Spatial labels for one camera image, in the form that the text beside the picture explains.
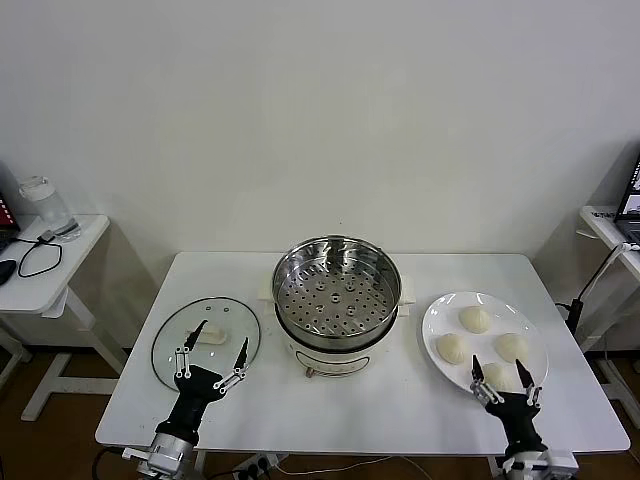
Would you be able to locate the white round plate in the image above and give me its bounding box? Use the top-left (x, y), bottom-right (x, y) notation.
top-left (421, 291), bottom-right (550, 396)

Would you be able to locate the white power strip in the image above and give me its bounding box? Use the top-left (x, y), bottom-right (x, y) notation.
top-left (234, 452), bottom-right (289, 476)

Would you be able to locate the dark open laptop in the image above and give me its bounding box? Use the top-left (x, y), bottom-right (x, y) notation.
top-left (613, 149), bottom-right (640, 246)

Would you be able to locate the clear water bottle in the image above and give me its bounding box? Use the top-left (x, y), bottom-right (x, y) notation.
top-left (18, 174), bottom-right (82, 240)

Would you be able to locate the white electric cooker pot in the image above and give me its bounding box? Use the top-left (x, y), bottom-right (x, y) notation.
top-left (256, 273), bottom-right (417, 382)

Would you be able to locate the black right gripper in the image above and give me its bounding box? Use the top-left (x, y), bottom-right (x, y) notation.
top-left (468, 355), bottom-right (550, 457)

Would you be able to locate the white side table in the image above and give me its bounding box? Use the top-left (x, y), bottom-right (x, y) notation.
top-left (574, 204), bottom-right (640, 416)
top-left (0, 213), bottom-right (132, 422)

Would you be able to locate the perforated steel steamer basket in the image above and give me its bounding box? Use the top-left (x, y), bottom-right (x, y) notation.
top-left (272, 234), bottom-right (402, 352)

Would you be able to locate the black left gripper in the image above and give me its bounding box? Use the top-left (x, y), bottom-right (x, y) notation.
top-left (153, 319), bottom-right (250, 447)

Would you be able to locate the laptop with red screen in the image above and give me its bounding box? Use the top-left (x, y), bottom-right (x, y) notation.
top-left (0, 162), bottom-right (22, 251)

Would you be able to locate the white and black cable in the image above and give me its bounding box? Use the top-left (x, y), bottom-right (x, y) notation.
top-left (554, 242), bottom-right (636, 346)

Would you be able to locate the round glass lid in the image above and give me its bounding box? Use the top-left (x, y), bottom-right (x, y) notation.
top-left (150, 296), bottom-right (263, 395)

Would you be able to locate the white steamed baozi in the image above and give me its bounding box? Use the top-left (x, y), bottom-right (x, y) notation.
top-left (436, 333), bottom-right (467, 366)
top-left (458, 305), bottom-right (489, 333)
top-left (480, 362), bottom-right (516, 390)
top-left (493, 332), bottom-right (530, 364)

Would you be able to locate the black looped cable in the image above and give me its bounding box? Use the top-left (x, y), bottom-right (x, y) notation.
top-left (0, 230), bottom-right (64, 279)

